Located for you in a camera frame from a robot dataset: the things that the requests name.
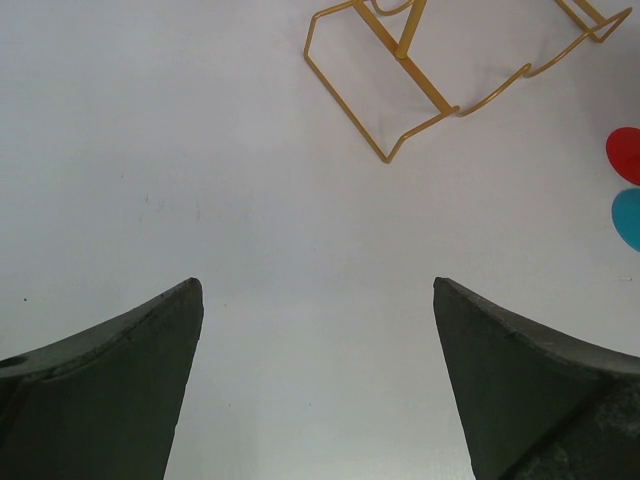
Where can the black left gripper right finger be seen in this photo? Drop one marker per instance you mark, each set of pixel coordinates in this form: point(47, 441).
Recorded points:
point(535, 403)

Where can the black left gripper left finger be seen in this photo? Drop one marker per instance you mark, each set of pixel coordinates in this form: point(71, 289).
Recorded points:
point(103, 403)

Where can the blue wine glass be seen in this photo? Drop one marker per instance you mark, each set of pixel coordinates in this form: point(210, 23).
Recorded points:
point(625, 213)

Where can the red wine glass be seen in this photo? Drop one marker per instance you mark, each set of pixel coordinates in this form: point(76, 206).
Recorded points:
point(623, 152)

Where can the gold wire glass rack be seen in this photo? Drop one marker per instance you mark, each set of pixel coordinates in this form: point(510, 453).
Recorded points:
point(593, 25)

